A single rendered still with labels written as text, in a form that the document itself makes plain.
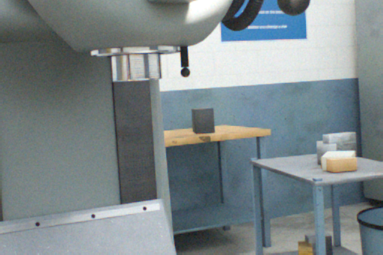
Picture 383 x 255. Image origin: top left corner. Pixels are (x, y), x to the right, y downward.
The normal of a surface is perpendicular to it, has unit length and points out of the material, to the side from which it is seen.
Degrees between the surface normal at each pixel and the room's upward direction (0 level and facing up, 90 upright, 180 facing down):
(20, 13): 99
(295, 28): 90
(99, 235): 63
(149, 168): 90
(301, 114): 90
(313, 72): 90
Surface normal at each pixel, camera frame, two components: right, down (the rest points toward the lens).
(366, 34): -0.91, 0.07
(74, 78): 0.41, 0.02
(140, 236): 0.34, -0.43
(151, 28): 0.28, 0.68
